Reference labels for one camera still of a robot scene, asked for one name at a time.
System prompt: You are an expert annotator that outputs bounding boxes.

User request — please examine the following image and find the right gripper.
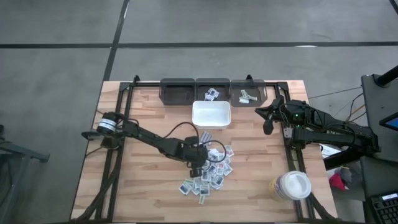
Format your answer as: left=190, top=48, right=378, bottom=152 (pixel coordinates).
left=254, top=96, right=285, bottom=136

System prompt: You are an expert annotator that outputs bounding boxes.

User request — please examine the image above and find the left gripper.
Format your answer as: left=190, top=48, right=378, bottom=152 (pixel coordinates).
left=183, top=145, right=209, bottom=179

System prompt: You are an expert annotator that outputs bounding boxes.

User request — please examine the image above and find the grey translucent plastic bin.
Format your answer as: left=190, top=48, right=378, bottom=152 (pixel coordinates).
left=195, top=78, right=231, bottom=103
left=230, top=79, right=268, bottom=108
left=159, top=78, right=196, bottom=106

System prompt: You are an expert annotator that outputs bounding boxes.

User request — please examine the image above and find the white plastic bin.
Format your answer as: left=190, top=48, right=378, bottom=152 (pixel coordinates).
left=192, top=100, right=232, bottom=130

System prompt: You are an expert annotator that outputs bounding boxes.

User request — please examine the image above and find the disinfecting wipes canister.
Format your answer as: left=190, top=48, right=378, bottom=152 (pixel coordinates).
left=269, top=170, right=312, bottom=202

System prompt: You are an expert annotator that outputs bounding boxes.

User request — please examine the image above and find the white paper sheet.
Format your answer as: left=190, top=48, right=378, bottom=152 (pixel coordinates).
left=320, top=143, right=341, bottom=158

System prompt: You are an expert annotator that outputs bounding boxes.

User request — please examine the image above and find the red cloth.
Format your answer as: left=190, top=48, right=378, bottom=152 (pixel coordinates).
left=328, top=173, right=348, bottom=191

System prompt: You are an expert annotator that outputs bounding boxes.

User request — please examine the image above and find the grey glove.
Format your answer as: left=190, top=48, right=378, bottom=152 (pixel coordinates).
left=338, top=167, right=354, bottom=184

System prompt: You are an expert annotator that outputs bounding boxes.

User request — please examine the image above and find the dark side desk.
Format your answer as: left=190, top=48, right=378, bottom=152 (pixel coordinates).
left=360, top=73, right=398, bottom=200

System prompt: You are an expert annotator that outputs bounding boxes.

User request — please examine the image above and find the blue screen tablet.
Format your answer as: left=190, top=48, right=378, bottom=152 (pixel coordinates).
left=379, top=111, right=398, bottom=131

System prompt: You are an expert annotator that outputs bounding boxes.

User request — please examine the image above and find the black pole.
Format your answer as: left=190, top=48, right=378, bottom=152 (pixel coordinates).
left=374, top=65, right=398, bottom=87

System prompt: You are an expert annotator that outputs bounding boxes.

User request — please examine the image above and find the black keyboard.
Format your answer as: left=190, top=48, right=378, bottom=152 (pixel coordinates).
left=369, top=192, right=398, bottom=224

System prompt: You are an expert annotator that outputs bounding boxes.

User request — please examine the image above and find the black floor stand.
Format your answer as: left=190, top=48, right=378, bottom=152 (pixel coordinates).
left=0, top=124, right=50, bottom=224

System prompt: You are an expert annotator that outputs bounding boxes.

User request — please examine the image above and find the thin floor cable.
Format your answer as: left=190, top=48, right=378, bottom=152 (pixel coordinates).
left=307, top=86, right=363, bottom=100

